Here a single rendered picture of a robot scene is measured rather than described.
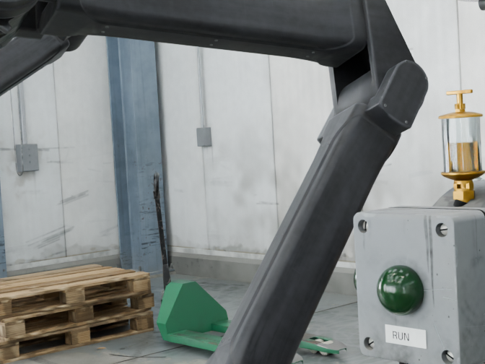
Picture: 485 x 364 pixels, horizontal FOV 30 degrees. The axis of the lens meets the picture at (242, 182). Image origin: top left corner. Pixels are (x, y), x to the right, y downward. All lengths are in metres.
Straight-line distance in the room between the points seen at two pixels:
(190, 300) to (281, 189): 2.13
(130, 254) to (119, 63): 1.99
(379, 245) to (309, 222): 0.25
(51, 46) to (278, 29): 0.60
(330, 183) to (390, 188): 6.45
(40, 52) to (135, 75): 7.74
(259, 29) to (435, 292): 0.38
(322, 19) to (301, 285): 0.26
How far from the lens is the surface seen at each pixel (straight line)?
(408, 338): 0.55
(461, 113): 0.61
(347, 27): 0.88
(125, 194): 9.48
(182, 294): 6.25
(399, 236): 0.54
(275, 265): 0.77
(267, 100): 8.16
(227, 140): 8.58
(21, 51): 1.37
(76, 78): 9.28
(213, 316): 6.38
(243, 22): 0.83
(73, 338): 6.35
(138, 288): 6.53
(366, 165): 0.84
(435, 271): 0.53
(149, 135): 9.17
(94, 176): 9.33
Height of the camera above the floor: 1.38
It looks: 3 degrees down
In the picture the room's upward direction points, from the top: 3 degrees counter-clockwise
